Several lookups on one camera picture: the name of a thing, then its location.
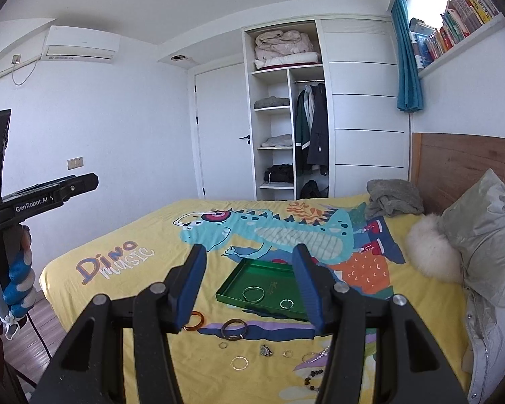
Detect white air conditioner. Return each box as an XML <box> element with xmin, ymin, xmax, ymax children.
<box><xmin>40</xmin><ymin>25</ymin><xmax>121</xmax><ymax>63</ymax></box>

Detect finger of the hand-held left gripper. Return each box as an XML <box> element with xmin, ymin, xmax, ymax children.
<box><xmin>46</xmin><ymin>172</ymin><xmax>99</xmax><ymax>203</ymax></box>

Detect black bag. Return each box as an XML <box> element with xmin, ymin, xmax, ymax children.
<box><xmin>300</xmin><ymin>180</ymin><xmax>333</xmax><ymax>199</ymax></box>

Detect person's left hand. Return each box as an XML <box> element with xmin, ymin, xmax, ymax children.
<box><xmin>0</xmin><ymin>224</ymin><xmax>37</xmax><ymax>325</ymax></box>

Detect green metal tray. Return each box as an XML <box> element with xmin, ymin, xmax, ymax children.
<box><xmin>216</xmin><ymin>259</ymin><xmax>321</xmax><ymax>321</ymax></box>

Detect white fluffy pillow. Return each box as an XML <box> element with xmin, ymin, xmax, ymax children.
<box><xmin>405</xmin><ymin>214</ymin><xmax>464</xmax><ymax>283</ymax></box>

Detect beige folded clothes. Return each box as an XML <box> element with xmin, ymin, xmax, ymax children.
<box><xmin>261</xmin><ymin>134</ymin><xmax>294</xmax><ymax>148</ymax></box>

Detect green hanging jacket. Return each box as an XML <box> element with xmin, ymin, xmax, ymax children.
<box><xmin>295</xmin><ymin>88</ymin><xmax>314</xmax><ymax>173</ymax></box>

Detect black cable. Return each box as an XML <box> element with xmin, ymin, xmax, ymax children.
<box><xmin>4</xmin><ymin>315</ymin><xmax>53</xmax><ymax>388</ymax></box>

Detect wooden headboard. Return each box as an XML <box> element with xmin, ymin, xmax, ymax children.
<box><xmin>409</xmin><ymin>132</ymin><xmax>505</xmax><ymax>215</ymax></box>

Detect crystal chain bracelet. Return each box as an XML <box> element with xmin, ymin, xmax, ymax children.
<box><xmin>301</xmin><ymin>345</ymin><xmax>332</xmax><ymax>365</ymax></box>

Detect white wall shelf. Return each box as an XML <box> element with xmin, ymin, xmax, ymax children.
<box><xmin>416</xmin><ymin>12</ymin><xmax>505</xmax><ymax>80</ymax></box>

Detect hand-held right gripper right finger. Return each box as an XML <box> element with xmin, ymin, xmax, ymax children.
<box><xmin>292</xmin><ymin>243</ymin><xmax>472</xmax><ymax>404</ymax></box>

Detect brown bangle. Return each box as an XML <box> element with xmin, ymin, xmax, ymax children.
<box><xmin>220</xmin><ymin>319</ymin><xmax>249</xmax><ymax>341</ymax></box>

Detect grey folded clothes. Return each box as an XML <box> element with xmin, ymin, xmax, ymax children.
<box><xmin>254</xmin><ymin>97</ymin><xmax>291</xmax><ymax>109</ymax></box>

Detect dark bead bracelet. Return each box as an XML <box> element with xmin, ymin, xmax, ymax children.
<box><xmin>301</xmin><ymin>368</ymin><xmax>325</xmax><ymax>394</ymax></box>

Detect white wardrobe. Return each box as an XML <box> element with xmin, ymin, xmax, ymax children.
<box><xmin>242</xmin><ymin>17</ymin><xmax>410</xmax><ymax>200</ymax></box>

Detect pink folded quilt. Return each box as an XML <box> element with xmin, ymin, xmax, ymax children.
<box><xmin>254</xmin><ymin>29</ymin><xmax>322</xmax><ymax>70</ymax></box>

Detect white power cord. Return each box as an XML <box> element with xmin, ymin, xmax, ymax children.
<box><xmin>10</xmin><ymin>57</ymin><xmax>40</xmax><ymax>87</ymax></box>

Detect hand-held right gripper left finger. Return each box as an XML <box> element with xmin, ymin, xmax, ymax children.
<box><xmin>25</xmin><ymin>243</ymin><xmax>208</xmax><ymax>404</ymax></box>

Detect row of books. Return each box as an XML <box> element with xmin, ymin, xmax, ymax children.
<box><xmin>409</xmin><ymin>0</ymin><xmax>501</xmax><ymax>70</ymax></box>

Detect amber bangle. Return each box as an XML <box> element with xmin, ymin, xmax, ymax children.
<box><xmin>183</xmin><ymin>310</ymin><xmax>205</xmax><ymax>331</ymax></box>

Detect dark hanging coat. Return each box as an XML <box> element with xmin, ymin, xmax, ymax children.
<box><xmin>307</xmin><ymin>83</ymin><xmax>330</xmax><ymax>176</ymax></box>

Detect large silver bangle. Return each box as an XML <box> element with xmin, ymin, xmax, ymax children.
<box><xmin>242</xmin><ymin>286</ymin><xmax>265</xmax><ymax>304</ymax></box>

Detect yellow dinosaur printed bedsheet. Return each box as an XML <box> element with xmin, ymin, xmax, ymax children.
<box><xmin>40</xmin><ymin>194</ymin><xmax>472</xmax><ymax>404</ymax></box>

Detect black folded clothes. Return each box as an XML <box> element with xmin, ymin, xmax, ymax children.
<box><xmin>264</xmin><ymin>164</ymin><xmax>295</xmax><ymax>185</ymax></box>

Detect grey folded blanket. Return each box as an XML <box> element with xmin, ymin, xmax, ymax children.
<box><xmin>365</xmin><ymin>179</ymin><xmax>425</xmax><ymax>220</ymax></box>

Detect white door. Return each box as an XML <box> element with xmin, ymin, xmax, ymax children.
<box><xmin>194</xmin><ymin>62</ymin><xmax>255</xmax><ymax>198</ymax></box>

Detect teal curtain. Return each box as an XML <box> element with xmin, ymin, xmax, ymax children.
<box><xmin>391</xmin><ymin>0</ymin><xmax>424</xmax><ymax>112</ymax></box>

